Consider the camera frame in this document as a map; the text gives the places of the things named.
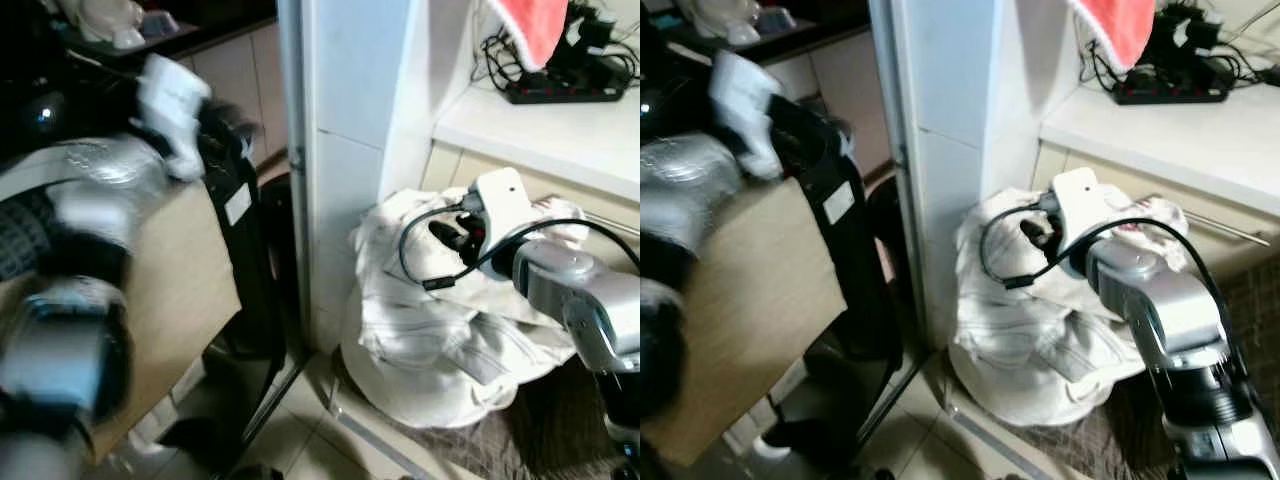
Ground white garment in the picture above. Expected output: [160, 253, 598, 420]
[338, 188, 593, 431]
[945, 188, 1191, 429]

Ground white cabinet column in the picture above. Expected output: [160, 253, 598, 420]
[278, 0, 471, 353]
[868, 0, 1076, 353]

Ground beige wooden board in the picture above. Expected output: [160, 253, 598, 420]
[90, 180, 244, 461]
[640, 178, 847, 467]

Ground white soft object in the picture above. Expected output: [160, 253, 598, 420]
[690, 0, 763, 47]
[60, 0, 149, 51]

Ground black power strip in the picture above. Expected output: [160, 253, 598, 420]
[1112, 78, 1233, 107]
[503, 75, 631, 107]

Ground brown floor rug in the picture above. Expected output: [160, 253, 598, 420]
[400, 350, 627, 480]
[1100, 255, 1280, 480]

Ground red towel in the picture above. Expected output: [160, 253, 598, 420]
[487, 0, 571, 73]
[1070, 0, 1159, 73]

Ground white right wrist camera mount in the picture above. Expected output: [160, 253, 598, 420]
[468, 167, 532, 257]
[1050, 167, 1114, 257]

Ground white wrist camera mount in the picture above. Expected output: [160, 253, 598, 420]
[708, 50, 787, 181]
[468, 167, 532, 257]
[135, 55, 213, 183]
[1050, 167, 1114, 257]

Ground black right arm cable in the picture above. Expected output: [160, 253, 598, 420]
[978, 205, 1251, 351]
[398, 205, 641, 293]

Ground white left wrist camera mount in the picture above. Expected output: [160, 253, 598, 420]
[135, 55, 213, 183]
[708, 50, 787, 181]

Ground metal drawer handle rail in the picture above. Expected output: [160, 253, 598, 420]
[540, 204, 641, 239]
[1150, 194, 1274, 247]

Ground black plugs and cords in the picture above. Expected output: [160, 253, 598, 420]
[1090, 0, 1280, 91]
[478, 0, 641, 91]

